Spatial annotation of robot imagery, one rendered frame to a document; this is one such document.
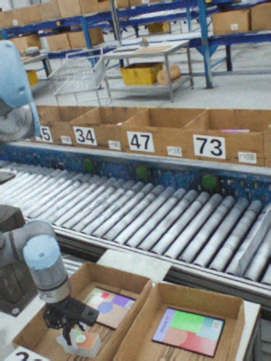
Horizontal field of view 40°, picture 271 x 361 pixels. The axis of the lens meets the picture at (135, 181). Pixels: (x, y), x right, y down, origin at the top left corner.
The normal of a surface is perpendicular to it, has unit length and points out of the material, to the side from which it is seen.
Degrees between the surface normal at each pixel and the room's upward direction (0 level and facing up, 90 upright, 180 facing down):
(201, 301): 89
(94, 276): 90
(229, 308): 89
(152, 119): 90
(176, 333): 0
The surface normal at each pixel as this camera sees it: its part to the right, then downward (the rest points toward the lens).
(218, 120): -0.54, 0.47
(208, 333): -0.18, -0.87
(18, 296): 0.86, 0.08
